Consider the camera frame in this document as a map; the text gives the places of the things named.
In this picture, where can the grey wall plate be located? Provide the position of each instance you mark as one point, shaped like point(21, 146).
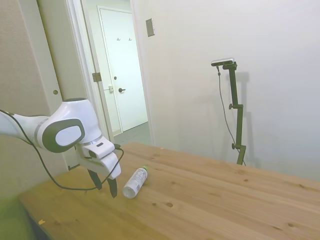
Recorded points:
point(150, 27)

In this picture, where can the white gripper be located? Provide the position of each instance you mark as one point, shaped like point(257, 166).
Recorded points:
point(100, 157)

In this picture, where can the round metal door knob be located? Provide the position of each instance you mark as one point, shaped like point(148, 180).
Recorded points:
point(55, 92)

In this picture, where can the small orange scrap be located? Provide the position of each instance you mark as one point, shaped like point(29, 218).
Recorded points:
point(41, 221)

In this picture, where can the black camera stand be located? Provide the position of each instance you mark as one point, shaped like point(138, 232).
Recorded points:
point(237, 112)

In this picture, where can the clear plastic water bottle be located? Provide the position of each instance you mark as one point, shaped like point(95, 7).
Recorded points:
point(136, 181)

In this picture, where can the brass door latch plate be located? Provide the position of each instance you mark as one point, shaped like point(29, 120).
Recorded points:
point(111, 88)

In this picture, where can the beige open door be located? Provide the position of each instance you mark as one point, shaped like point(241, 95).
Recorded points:
point(60, 50)

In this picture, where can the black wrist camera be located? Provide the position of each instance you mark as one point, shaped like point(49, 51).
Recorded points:
point(118, 147)

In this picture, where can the grey exterior camera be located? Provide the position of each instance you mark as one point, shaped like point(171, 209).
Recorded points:
point(223, 61)

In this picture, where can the white closed door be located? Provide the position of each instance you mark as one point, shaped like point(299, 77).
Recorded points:
point(125, 62)

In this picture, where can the brass door hinge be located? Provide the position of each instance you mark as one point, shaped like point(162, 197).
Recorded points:
point(96, 77)

